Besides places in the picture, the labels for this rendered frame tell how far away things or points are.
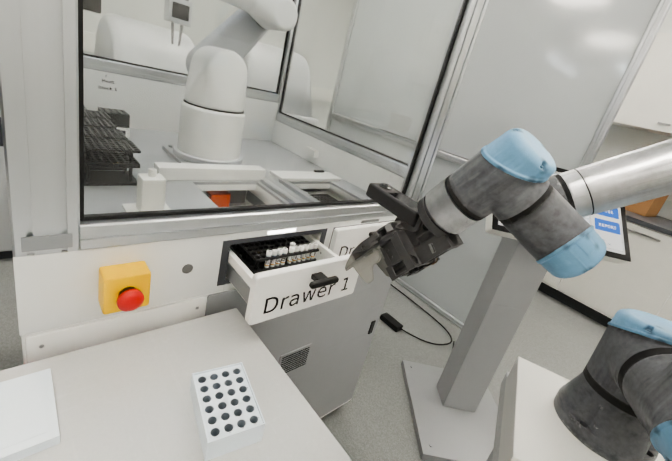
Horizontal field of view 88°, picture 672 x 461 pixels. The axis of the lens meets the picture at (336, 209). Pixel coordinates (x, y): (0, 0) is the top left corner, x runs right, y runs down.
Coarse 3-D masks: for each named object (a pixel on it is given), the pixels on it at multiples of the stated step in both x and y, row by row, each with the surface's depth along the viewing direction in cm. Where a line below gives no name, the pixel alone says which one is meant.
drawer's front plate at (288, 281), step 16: (272, 272) 66; (288, 272) 68; (304, 272) 71; (336, 272) 78; (352, 272) 83; (256, 288) 64; (272, 288) 67; (288, 288) 70; (304, 288) 73; (336, 288) 81; (352, 288) 86; (256, 304) 66; (272, 304) 69; (288, 304) 72; (304, 304) 76; (256, 320) 68
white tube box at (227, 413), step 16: (224, 368) 60; (240, 368) 60; (192, 384) 56; (208, 384) 56; (224, 384) 57; (240, 384) 57; (192, 400) 56; (208, 400) 55; (224, 400) 54; (240, 400) 55; (256, 400) 55; (208, 416) 51; (224, 416) 53; (240, 416) 52; (256, 416) 53; (208, 432) 49; (224, 432) 49; (240, 432) 50; (256, 432) 52; (208, 448) 48; (224, 448) 49
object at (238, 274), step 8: (312, 240) 93; (320, 248) 90; (232, 256) 75; (320, 256) 90; (328, 256) 88; (336, 256) 86; (232, 264) 75; (240, 264) 73; (232, 272) 74; (240, 272) 72; (248, 272) 71; (232, 280) 75; (240, 280) 72; (248, 280) 70; (240, 288) 72; (248, 288) 70; (248, 296) 70
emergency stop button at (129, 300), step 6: (120, 294) 57; (126, 294) 57; (132, 294) 57; (138, 294) 58; (120, 300) 56; (126, 300) 57; (132, 300) 57; (138, 300) 58; (120, 306) 57; (126, 306) 57; (132, 306) 58; (138, 306) 59
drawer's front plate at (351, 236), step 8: (368, 224) 103; (376, 224) 105; (384, 224) 106; (336, 232) 94; (344, 232) 95; (352, 232) 97; (360, 232) 100; (368, 232) 102; (336, 240) 94; (344, 240) 97; (352, 240) 99; (360, 240) 102; (336, 248) 96; (344, 248) 98
